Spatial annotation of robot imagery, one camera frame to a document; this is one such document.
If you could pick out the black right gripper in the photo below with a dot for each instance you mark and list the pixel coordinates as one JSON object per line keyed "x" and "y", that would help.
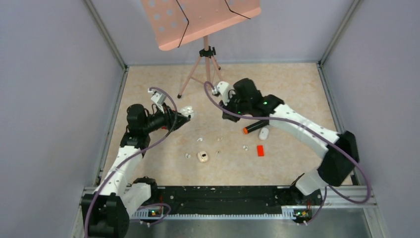
{"x": 228, "y": 107}

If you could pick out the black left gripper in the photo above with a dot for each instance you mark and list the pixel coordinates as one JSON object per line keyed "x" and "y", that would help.
{"x": 173, "y": 119}

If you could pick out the white charging case gold trim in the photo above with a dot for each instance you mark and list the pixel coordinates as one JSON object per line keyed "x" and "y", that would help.
{"x": 187, "y": 111}

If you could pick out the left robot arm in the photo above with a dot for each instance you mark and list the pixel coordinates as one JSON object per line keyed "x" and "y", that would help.
{"x": 107, "y": 211}

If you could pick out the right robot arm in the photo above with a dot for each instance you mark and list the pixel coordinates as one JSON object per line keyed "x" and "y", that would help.
{"x": 338, "y": 151}

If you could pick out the white oval charging case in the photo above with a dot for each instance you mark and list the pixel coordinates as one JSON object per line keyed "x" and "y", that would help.
{"x": 263, "y": 133}

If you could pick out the beige charging case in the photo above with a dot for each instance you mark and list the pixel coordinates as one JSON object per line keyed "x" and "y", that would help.
{"x": 203, "y": 157}

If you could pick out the black marker orange cap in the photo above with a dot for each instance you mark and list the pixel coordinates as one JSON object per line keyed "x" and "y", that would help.
{"x": 255, "y": 126}

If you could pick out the red rectangular block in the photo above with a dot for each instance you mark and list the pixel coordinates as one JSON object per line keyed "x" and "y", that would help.
{"x": 260, "y": 151}

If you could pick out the pink music stand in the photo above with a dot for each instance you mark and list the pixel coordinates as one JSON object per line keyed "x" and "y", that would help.
{"x": 178, "y": 22}

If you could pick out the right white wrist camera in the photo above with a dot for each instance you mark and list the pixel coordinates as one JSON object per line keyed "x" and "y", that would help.
{"x": 223, "y": 89}

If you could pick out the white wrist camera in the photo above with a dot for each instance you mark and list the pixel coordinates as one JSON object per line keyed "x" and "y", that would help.
{"x": 223, "y": 89}
{"x": 158, "y": 98}

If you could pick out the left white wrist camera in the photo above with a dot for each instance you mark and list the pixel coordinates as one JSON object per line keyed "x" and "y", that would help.
{"x": 158, "y": 98}

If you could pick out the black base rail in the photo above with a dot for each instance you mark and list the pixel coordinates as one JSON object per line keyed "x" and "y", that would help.
{"x": 227, "y": 203}

